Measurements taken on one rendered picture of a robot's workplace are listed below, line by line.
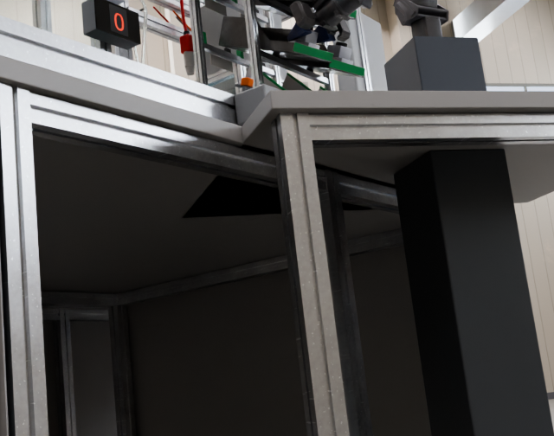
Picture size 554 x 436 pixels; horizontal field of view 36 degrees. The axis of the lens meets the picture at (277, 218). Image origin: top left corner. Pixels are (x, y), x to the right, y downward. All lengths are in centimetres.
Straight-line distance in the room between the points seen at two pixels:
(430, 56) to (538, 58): 1040
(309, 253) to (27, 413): 46
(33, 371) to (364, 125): 62
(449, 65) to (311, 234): 58
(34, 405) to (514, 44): 1115
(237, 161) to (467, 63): 54
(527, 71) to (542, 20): 84
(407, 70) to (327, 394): 73
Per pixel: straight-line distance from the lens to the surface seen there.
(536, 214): 1123
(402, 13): 176
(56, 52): 127
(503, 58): 1173
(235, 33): 215
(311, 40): 204
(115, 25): 179
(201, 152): 131
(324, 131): 127
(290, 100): 125
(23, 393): 101
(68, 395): 327
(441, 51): 168
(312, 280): 121
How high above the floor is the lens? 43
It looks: 12 degrees up
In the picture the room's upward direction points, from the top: 7 degrees counter-clockwise
